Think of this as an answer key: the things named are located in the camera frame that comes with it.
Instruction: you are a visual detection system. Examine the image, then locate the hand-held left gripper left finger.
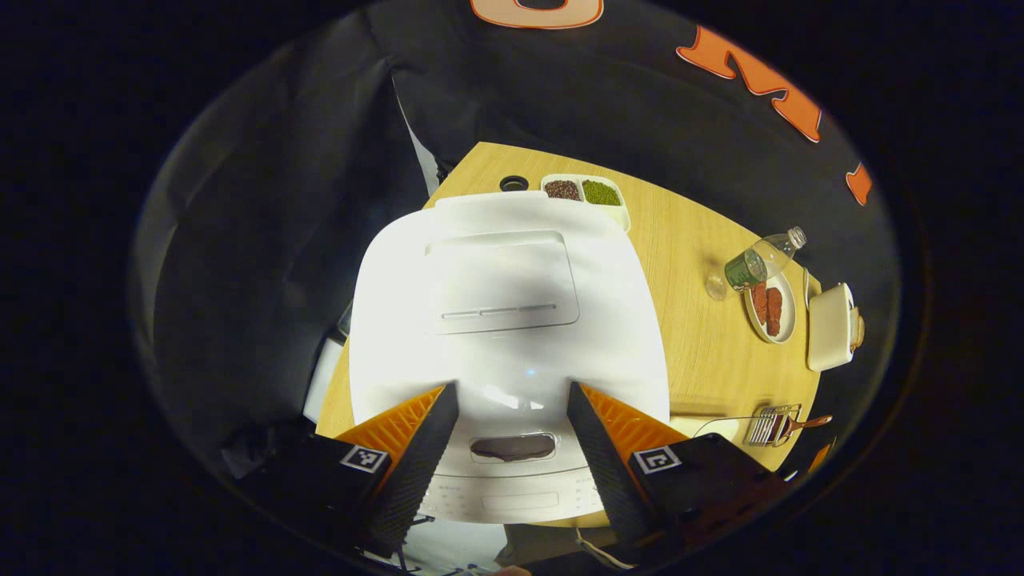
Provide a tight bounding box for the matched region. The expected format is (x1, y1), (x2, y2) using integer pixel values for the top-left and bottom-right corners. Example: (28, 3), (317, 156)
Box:
(232, 382), (461, 559)

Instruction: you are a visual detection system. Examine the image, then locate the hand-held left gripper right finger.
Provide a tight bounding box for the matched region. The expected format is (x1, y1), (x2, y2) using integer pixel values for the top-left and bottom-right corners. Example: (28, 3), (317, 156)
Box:
(566, 381), (790, 566)

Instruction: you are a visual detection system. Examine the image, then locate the brown wooden spoon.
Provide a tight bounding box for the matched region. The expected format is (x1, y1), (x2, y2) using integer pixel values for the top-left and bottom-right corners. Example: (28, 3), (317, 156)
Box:
(771, 413), (834, 443)

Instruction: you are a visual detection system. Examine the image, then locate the white rice cooker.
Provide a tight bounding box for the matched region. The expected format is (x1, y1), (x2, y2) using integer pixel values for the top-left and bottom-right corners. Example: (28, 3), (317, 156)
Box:
(349, 190), (672, 526)

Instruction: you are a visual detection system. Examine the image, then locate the clear plastic tray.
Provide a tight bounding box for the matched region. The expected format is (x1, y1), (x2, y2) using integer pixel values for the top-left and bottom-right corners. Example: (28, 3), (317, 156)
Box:
(670, 414), (794, 450)

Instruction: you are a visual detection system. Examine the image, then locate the white toaster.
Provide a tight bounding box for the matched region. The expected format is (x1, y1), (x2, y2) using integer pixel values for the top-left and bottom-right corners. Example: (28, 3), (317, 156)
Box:
(803, 269), (859, 374)

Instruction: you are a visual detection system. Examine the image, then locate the white round plate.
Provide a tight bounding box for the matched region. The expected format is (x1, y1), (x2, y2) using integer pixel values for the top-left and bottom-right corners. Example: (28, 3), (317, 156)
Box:
(742, 268), (798, 346)

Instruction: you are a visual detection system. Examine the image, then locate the clear plastic water bottle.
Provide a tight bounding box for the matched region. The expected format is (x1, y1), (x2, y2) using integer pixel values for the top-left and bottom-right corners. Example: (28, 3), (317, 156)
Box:
(705, 226), (808, 302)

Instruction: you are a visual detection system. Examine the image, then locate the white divided bean dish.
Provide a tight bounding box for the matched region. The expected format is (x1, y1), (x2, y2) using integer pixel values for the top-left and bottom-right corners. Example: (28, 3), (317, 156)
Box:
(541, 174), (633, 234)

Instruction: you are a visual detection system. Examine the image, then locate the black backdrop cloth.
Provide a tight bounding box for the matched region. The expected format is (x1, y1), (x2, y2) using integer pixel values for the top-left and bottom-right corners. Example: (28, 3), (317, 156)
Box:
(128, 0), (903, 481)

